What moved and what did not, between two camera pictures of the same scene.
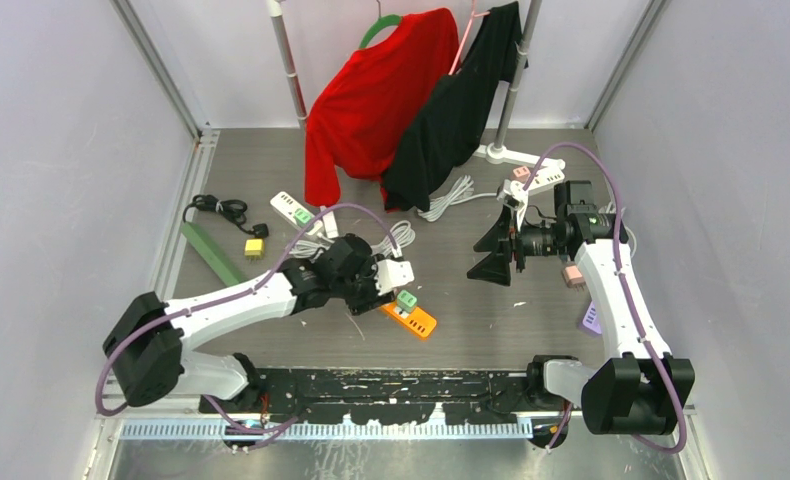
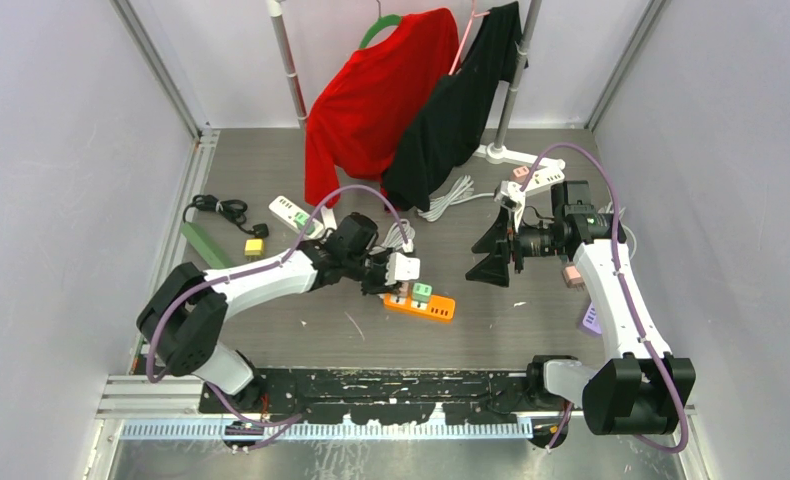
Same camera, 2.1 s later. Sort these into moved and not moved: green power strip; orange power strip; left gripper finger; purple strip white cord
Moved: orange power strip; left gripper finger
Not moved: purple strip white cord; green power strip
